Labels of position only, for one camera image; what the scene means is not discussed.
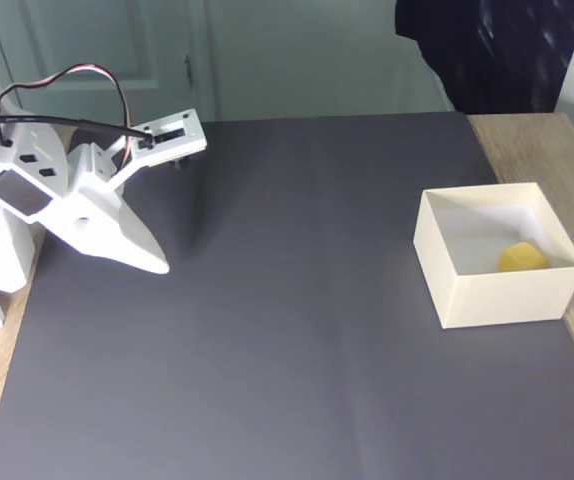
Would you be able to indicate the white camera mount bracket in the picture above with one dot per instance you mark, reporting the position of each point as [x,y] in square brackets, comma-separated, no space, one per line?
[194,137]

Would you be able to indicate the dark hanging cloth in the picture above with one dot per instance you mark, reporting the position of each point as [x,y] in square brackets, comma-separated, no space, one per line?
[497,55]

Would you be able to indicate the yellow cube block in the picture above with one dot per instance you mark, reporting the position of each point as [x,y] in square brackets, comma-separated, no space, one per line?
[522,257]

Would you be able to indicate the white open box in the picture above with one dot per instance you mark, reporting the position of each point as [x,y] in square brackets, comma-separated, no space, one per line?
[502,295]

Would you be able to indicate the pale green panelled door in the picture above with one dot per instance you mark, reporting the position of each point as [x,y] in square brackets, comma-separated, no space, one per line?
[117,30]

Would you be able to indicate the dark grey table mat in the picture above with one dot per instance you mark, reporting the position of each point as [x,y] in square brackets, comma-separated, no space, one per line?
[267,350]

